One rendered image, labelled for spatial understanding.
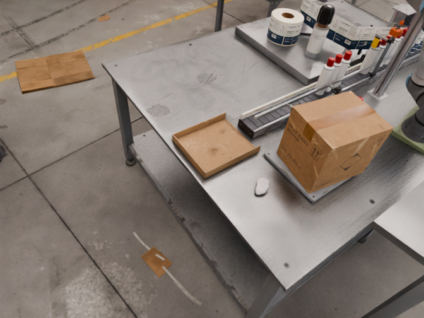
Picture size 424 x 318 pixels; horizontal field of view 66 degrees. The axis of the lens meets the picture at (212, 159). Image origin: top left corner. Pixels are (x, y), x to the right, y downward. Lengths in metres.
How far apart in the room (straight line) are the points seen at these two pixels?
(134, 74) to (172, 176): 0.68
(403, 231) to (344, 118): 0.50
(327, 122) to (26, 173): 2.06
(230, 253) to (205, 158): 0.66
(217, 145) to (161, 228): 0.88
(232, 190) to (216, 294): 0.84
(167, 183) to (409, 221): 1.32
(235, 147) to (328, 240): 0.55
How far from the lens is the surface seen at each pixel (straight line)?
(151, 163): 2.19
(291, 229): 1.28
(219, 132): 1.53
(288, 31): 2.14
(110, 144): 2.66
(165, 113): 1.62
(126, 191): 2.35
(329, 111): 1.33
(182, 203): 2.00
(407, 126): 1.87
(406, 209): 1.56
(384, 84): 2.05
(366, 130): 1.32
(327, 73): 1.75
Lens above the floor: 1.89
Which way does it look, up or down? 49 degrees down
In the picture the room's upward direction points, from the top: 7 degrees clockwise
